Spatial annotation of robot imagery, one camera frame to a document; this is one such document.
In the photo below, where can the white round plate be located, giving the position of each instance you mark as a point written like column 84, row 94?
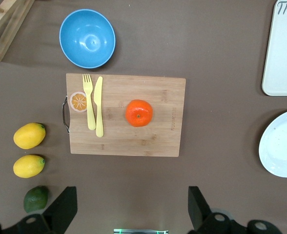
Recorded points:
column 282, row 146

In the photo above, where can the blue bowl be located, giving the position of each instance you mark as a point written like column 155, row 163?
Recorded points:
column 87, row 39

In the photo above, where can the yellow plastic fork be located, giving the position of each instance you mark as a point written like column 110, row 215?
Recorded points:
column 91, row 114

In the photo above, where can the wooden cutting board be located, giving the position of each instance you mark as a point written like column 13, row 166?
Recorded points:
column 133, row 141

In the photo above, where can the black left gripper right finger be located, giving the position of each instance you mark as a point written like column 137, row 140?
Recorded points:
column 197, row 207

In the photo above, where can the wooden drying rack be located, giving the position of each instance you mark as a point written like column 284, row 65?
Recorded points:
column 11, row 31

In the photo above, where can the orange mandarin fruit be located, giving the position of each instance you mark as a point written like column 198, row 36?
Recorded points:
column 138, row 113

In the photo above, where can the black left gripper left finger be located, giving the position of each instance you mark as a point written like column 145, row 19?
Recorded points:
column 63, row 207

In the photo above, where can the cream tray with bear print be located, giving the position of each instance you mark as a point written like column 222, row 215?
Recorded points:
column 280, row 61

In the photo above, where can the yellow lemon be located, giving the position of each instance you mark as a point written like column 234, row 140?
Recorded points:
column 28, row 136
column 28, row 166

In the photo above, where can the orange slice toy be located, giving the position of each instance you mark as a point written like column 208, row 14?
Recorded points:
column 77, row 102

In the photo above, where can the yellow plastic knife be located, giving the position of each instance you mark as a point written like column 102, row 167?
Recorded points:
column 99, row 117

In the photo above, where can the dark green avocado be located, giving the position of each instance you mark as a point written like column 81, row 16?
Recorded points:
column 35, row 199

